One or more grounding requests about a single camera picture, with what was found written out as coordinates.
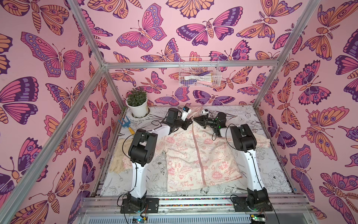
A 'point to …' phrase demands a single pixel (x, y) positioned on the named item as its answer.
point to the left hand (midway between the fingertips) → (194, 121)
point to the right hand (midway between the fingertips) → (195, 119)
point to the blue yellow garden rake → (127, 124)
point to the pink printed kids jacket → (195, 157)
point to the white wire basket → (199, 72)
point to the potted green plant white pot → (137, 101)
